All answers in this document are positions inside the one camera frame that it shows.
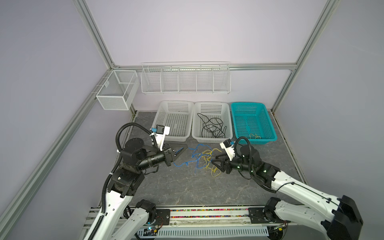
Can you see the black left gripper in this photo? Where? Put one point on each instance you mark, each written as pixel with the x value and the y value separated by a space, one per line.
pixel 168 154

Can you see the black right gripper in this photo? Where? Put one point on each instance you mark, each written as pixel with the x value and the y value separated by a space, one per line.
pixel 227 164

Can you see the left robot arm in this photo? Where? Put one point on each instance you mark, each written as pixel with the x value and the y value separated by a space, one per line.
pixel 124 180

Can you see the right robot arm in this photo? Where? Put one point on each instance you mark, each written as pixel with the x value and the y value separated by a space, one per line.
pixel 336 218

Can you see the white plastic basket left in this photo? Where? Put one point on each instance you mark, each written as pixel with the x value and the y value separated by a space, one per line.
pixel 178 115

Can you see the white plastic basket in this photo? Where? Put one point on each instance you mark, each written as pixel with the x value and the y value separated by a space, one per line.
pixel 212 122
pixel 178 115

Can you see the white plastic basket middle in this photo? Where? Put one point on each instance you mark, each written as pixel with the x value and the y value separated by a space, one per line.
pixel 212 122

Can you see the teal plastic basket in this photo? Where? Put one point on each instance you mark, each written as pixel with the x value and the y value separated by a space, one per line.
pixel 252 121

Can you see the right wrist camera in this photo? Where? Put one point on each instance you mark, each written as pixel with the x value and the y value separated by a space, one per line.
pixel 228 146

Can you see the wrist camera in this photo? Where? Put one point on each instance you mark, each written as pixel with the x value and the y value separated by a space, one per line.
pixel 160 132
pixel 228 146

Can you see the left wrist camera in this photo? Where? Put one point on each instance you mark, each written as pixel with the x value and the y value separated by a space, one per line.
pixel 160 132

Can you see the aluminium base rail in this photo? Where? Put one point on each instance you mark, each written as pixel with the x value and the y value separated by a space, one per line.
pixel 216 216

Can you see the white wire wall shelf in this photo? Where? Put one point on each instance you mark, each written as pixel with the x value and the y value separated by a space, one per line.
pixel 186 78

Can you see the white vented cable duct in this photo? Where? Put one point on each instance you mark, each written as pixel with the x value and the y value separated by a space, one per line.
pixel 201 233

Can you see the white mesh wall box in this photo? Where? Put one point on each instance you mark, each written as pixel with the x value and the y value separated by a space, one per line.
pixel 118 90

